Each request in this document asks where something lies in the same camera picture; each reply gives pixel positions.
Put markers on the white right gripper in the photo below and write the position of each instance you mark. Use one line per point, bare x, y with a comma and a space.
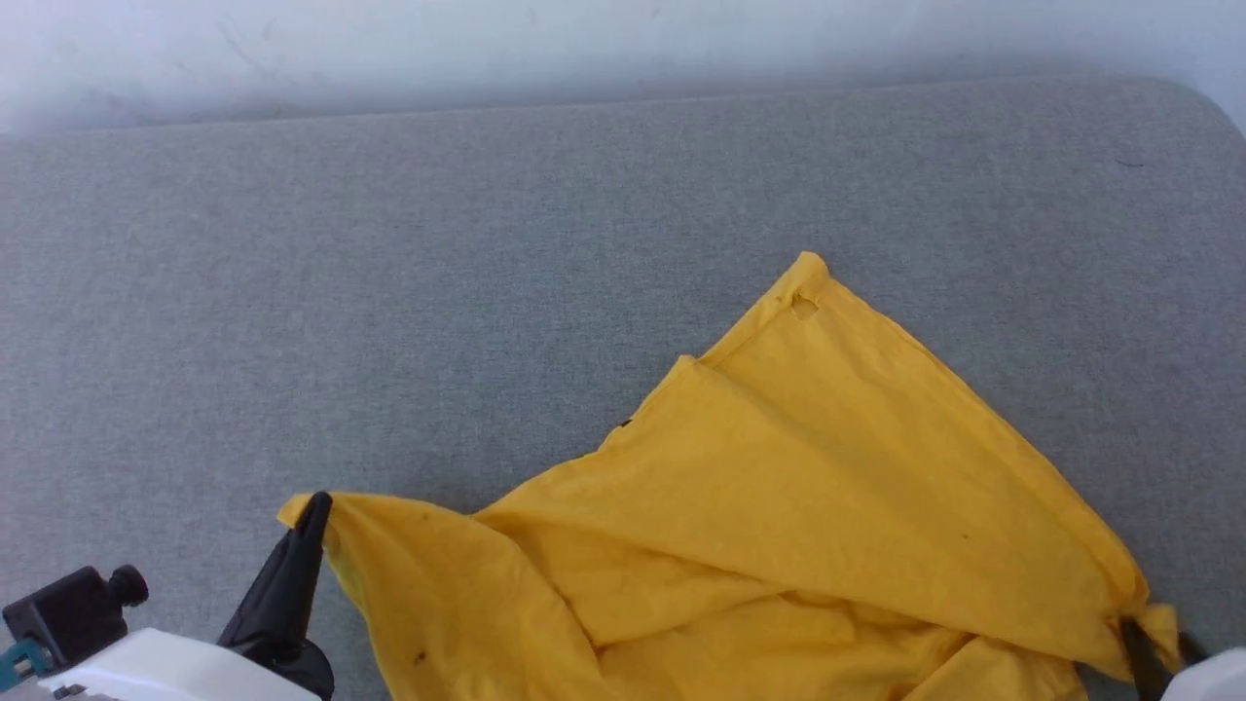
1212, 682

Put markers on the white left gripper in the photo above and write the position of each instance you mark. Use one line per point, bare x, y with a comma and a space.
175, 672

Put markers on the yellow t-shirt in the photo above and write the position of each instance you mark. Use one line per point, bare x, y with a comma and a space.
779, 506

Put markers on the grey-green fabric sofa cushion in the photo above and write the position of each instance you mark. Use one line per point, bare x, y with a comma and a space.
389, 292

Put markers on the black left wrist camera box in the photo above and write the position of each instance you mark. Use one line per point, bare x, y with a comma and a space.
68, 613

